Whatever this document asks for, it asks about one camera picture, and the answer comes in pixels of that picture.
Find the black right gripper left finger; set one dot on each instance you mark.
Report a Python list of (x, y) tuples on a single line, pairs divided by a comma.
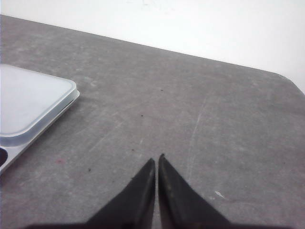
[(133, 207)]

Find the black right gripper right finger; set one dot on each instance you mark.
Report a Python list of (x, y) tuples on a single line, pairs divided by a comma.
[(181, 206)]

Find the silver digital kitchen scale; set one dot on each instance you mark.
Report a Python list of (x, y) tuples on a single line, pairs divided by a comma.
[(29, 103)]

